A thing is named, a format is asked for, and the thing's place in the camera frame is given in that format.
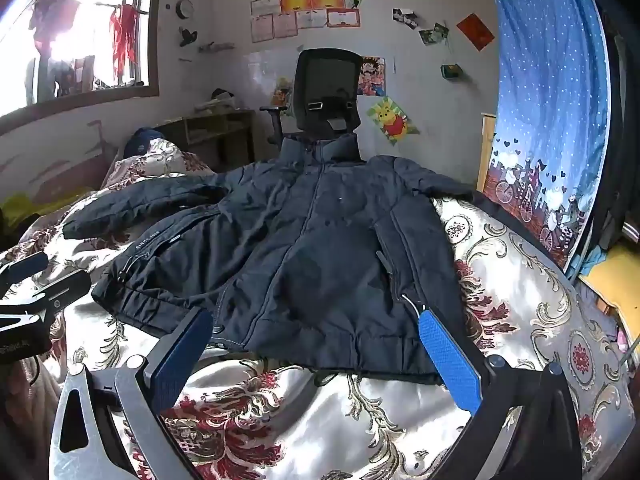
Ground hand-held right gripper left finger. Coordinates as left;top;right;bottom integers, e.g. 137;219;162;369
50;306;216;480

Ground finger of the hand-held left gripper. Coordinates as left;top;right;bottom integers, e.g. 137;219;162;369
0;271;92;318
0;251;49;288

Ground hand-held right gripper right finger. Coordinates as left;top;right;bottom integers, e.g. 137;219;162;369
417;305;583;480

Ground dark navy padded jacket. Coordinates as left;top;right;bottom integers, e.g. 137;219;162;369
62;132;476;386

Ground dark hanging clothes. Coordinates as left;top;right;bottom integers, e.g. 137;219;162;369
28;0;76;56

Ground yellow-green cloth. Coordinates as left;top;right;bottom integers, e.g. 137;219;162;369
0;192;66;221

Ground floral satin bedspread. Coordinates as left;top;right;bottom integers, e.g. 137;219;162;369
0;137;636;480

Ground dark blue pillow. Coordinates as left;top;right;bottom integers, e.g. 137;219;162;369
124;128;166;158

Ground yellow cloth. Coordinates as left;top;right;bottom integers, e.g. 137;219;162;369
580;245;640;341

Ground wood-framed window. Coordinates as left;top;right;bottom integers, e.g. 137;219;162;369
0;0;166;118

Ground wooden desk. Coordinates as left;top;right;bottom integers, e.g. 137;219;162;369
170;109;256;171

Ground clutter on desk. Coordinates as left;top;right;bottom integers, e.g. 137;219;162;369
195;89;241;111

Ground red hanging cloth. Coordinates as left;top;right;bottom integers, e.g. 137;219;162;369
109;4;137;83

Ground blue starry printed curtain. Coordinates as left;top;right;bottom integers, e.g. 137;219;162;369
487;0;613;268

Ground black office chair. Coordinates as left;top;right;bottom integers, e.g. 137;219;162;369
260;50;362;148

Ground light wooden frame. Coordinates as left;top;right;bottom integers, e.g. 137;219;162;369
477;112;498;193

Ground yellow bear wall poster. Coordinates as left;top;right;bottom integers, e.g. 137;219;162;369
366;97;421;146

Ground cartoon character wall poster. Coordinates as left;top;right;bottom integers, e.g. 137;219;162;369
357;56;387;97

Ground green wall photo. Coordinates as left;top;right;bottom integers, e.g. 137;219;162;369
419;23;449;46

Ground red wall paper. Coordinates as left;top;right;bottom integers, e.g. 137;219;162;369
456;12;496;52

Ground group of wall certificates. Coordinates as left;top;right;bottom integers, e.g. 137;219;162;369
250;0;382;43

